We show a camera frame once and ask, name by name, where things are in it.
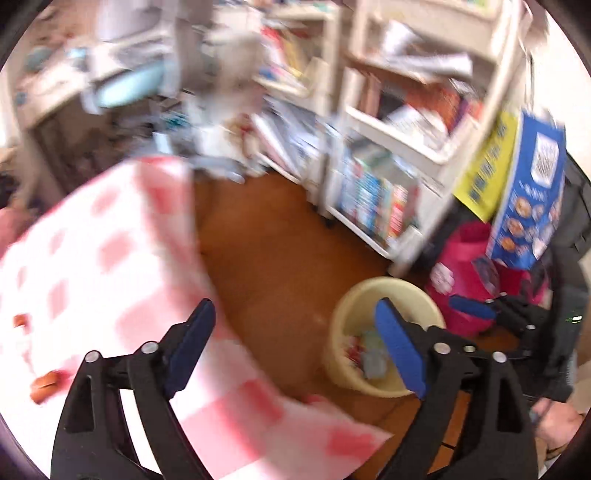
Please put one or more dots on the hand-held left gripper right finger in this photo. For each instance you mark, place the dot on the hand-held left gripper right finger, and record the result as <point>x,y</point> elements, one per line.
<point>399,346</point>

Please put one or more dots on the white rolling book cart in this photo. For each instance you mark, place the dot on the white rolling book cart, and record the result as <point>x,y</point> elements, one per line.
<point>415,138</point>
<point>295,92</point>

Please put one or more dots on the blue printed cardboard box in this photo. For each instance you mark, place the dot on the blue printed cardboard box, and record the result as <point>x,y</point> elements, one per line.
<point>531,194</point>

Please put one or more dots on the white desk with drawers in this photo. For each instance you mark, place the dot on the white desk with drawers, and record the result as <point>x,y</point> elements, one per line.
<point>51,83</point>

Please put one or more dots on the red white checkered tablecloth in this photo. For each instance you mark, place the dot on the red white checkered tablecloth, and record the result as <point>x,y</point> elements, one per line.
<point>120,286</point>

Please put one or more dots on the pink bag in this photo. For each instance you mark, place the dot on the pink bag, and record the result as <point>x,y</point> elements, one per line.
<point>461,277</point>

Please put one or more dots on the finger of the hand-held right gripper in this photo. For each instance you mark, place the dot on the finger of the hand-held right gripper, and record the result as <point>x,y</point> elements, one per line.
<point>471,307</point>

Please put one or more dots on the yellow printed card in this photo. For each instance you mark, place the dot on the yellow printed card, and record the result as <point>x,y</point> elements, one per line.
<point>489,170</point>

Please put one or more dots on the person's right hand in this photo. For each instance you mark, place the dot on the person's right hand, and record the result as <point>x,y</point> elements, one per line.
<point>558,424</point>

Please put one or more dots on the pale yellow waste bin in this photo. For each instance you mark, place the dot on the pale yellow waste bin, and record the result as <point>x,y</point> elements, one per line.
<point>351,300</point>

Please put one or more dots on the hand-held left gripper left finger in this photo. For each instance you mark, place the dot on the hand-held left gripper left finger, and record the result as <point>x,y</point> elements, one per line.
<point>194,341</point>

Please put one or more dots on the small orange-brown scrap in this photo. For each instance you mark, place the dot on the small orange-brown scrap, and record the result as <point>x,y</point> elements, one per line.
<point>46,385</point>
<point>21,320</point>

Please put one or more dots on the grey blue desk chair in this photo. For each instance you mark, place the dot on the grey blue desk chair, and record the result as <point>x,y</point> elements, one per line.
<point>129,85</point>

